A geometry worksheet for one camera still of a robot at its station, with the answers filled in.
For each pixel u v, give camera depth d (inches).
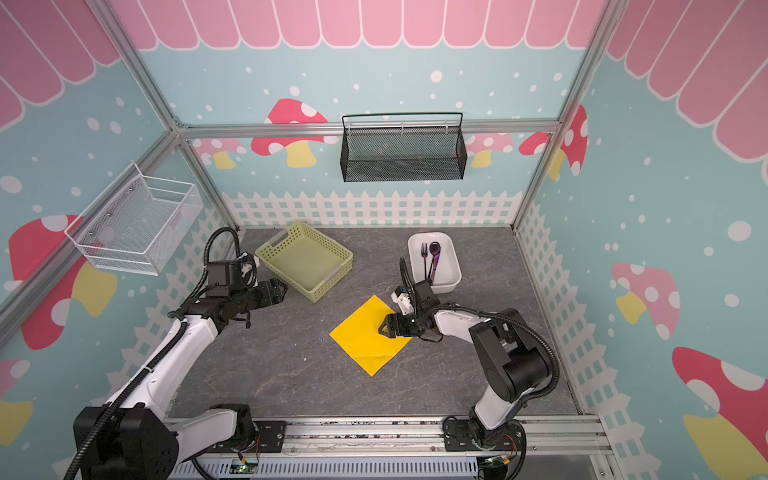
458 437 29.1
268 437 29.4
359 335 36.2
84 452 14.3
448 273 41.8
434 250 44.1
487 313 20.5
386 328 32.9
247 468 28.4
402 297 34.0
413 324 31.3
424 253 44.2
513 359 18.3
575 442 29.4
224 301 23.3
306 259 43.7
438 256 43.9
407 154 36.5
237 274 26.2
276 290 29.7
